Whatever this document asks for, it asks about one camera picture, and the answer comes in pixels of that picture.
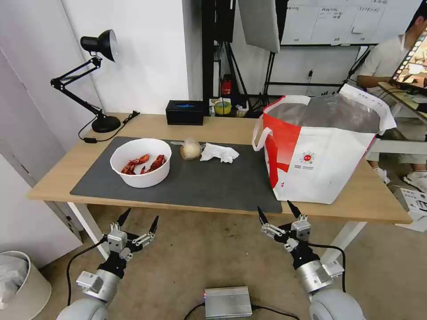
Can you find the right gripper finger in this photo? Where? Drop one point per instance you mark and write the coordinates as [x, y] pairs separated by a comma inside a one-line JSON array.
[[294, 210], [263, 218]]

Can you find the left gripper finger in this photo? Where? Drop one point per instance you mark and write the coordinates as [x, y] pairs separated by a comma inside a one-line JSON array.
[[152, 228], [122, 218]]

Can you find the red white takeout bag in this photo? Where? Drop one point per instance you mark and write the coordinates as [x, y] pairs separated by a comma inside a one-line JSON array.
[[317, 160]]

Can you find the white table leg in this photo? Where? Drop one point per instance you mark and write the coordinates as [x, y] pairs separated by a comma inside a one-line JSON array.
[[86, 226], [343, 241]]

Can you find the white round bowl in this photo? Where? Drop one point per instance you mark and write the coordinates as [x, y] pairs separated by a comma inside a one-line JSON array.
[[146, 178]]

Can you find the red crayfish shell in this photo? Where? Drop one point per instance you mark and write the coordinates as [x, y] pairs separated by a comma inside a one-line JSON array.
[[133, 165], [156, 163]]

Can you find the grey desk mat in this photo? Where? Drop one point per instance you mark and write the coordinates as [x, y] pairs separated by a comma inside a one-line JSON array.
[[207, 186]]

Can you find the crumpled white tissue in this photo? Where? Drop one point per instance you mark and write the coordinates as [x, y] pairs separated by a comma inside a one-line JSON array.
[[218, 153]]

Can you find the plastic wrapped food ball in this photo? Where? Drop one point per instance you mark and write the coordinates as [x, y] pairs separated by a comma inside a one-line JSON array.
[[190, 150]]

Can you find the white waste bin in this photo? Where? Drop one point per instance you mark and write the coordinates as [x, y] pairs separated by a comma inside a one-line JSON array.
[[30, 293]]

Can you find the silver metal power box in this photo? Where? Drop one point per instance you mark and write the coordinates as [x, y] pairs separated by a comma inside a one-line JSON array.
[[228, 301]]

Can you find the yellow green tape roll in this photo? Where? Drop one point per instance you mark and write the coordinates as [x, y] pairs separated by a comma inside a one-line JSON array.
[[223, 108]]

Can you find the black tissue box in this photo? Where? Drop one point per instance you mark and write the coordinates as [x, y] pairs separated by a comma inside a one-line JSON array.
[[184, 113]]

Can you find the printed paper sheets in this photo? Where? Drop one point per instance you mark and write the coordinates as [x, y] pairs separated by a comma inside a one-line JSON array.
[[415, 206]]

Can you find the red canister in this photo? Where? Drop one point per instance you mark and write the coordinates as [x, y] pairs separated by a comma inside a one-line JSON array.
[[227, 86]]

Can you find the black light stand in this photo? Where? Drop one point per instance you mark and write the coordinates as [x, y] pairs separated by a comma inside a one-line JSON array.
[[268, 73], [233, 70]]

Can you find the wooden side desk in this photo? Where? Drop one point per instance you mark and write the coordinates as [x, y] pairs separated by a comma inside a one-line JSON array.
[[405, 100]]

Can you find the person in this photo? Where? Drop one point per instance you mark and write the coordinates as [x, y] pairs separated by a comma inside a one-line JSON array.
[[383, 60]]

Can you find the black desk lamp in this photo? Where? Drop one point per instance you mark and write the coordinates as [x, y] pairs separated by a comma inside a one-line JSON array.
[[105, 43]]

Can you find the white photo reflector panel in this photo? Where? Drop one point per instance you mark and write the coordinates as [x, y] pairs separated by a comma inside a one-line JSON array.
[[260, 23]]

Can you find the whiteboard with writing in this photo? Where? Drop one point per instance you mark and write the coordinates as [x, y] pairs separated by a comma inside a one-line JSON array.
[[333, 23]]

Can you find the computer monitor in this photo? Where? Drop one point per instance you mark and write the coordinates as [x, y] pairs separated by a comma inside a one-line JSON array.
[[413, 56]]

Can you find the black studio light box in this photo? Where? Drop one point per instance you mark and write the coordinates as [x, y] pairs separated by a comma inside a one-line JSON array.
[[224, 20]]

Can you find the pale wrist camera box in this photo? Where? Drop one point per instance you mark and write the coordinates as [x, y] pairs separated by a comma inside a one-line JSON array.
[[117, 241], [301, 231]]

